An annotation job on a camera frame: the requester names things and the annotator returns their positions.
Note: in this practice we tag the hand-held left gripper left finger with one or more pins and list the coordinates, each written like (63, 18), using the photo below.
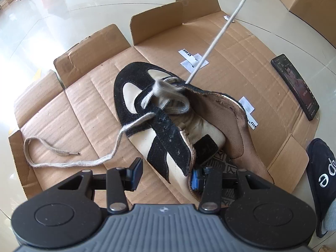
(137, 174)

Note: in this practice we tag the black and cream suede shoe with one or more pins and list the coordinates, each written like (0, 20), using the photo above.
(131, 71)

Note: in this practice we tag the large yellow star floor sticker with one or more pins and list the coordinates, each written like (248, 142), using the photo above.
(39, 75)

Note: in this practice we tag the white paper label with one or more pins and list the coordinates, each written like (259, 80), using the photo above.
(248, 107)
(187, 64)

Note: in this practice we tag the person's grey sock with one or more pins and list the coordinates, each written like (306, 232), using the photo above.
(330, 215)

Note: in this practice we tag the beige shoelace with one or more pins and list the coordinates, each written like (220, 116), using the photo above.
(162, 86)

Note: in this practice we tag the black smartphone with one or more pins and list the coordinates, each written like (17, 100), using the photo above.
(296, 84)

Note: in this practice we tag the dark slipper with white print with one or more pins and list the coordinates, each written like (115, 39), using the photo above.
(320, 168)

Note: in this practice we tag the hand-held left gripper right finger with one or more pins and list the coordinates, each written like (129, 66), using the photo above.
(195, 182)

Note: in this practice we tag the flattened cardboard box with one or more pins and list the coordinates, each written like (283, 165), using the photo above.
(78, 105)

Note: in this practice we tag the white paper scrap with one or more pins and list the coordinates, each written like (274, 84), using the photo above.
(229, 19)

